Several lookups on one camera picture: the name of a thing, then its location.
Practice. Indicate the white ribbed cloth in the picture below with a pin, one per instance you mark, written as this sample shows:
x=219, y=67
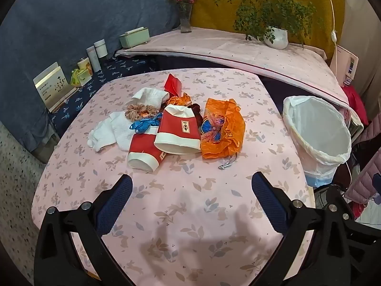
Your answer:
x=148, y=96

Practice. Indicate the orange plastic bag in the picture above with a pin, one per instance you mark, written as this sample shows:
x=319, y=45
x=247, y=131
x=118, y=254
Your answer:
x=229, y=137

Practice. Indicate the white bin liner bag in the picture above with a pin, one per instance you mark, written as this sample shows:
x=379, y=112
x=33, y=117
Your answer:
x=315, y=125

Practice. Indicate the orange crumpled wrapper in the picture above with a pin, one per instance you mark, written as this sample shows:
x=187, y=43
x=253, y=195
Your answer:
x=180, y=99

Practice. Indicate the red and cream pouch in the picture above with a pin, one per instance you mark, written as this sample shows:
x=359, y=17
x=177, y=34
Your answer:
x=178, y=128

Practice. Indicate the yellow fabric backdrop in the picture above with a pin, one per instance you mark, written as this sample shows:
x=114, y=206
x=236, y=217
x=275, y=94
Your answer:
x=208, y=6

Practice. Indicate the blue fabric backdrop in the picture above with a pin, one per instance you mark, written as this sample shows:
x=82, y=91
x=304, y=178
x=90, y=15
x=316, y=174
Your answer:
x=74, y=12

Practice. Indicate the pink down jacket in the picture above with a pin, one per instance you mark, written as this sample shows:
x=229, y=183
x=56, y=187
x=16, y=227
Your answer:
x=369, y=161

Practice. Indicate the dark blue leaf print cloth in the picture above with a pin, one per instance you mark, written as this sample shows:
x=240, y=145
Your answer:
x=119, y=65

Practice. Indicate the yellow green small box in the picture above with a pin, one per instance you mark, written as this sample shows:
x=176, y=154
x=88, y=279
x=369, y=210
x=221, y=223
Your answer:
x=78, y=78

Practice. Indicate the green tissue box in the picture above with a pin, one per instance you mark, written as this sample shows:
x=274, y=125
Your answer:
x=134, y=38

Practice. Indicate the blue trash bin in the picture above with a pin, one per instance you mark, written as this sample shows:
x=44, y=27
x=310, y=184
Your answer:
x=318, y=180

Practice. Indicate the white plant pot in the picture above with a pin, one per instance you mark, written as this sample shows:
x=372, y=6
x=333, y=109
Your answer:
x=278, y=38

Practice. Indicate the tall white bottle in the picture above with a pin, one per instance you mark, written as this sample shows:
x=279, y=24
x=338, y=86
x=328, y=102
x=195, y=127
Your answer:
x=93, y=59

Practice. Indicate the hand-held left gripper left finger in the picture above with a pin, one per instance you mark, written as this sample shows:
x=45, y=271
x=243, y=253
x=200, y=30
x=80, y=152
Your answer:
x=116, y=202

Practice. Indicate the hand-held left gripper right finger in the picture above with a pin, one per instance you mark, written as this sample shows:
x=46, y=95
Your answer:
x=268, y=202

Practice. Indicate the pink sheet with red stripe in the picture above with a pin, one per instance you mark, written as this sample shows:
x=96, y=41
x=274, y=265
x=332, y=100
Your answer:
x=238, y=53

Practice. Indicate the beige scrunchie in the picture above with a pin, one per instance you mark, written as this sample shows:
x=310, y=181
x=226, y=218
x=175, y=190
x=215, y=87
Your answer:
x=134, y=111

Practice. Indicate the yellow floral box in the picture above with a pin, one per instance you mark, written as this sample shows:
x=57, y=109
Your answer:
x=84, y=65

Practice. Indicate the red paper packet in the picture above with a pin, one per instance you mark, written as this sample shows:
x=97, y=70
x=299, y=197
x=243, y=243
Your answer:
x=172, y=85

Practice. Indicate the pink white appliance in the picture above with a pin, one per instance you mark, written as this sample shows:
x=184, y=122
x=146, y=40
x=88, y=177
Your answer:
x=345, y=62

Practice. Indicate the pink rabbit print tablecloth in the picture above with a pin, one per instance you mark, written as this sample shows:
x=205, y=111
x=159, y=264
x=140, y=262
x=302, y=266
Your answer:
x=184, y=184

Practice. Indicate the glass vase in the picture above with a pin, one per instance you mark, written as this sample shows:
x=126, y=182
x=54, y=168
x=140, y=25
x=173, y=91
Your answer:
x=185, y=20

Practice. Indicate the red cloth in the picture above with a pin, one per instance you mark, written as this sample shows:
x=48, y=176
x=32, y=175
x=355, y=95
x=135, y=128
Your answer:
x=354, y=101

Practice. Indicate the blue ribbon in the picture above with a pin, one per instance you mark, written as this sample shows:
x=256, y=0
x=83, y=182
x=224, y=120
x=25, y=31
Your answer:
x=143, y=125

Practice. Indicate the white round jar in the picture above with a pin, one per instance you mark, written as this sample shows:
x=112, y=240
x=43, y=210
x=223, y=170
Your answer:
x=100, y=49

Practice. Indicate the green leafy plant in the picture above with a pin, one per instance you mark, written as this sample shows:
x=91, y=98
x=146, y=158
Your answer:
x=268, y=6

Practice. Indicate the white paper towel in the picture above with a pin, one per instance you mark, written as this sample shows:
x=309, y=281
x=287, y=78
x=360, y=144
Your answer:
x=111, y=131

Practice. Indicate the dark red scrunchie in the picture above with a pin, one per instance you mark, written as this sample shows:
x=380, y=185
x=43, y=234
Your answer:
x=196, y=110

